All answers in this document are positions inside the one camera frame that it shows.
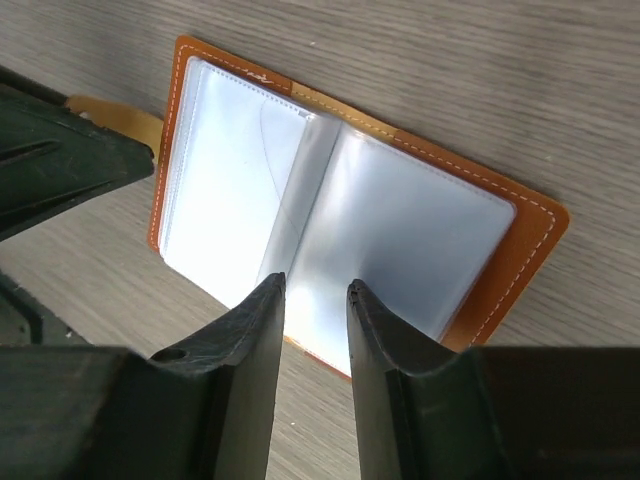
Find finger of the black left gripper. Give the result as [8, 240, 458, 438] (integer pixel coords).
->
[1, 67, 154, 240]

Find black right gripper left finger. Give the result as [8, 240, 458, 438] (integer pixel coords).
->
[124, 273, 286, 479]

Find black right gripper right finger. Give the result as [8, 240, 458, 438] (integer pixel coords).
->
[347, 280, 500, 479]

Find brown leather card holder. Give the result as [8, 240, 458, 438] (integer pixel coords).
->
[64, 33, 571, 384]

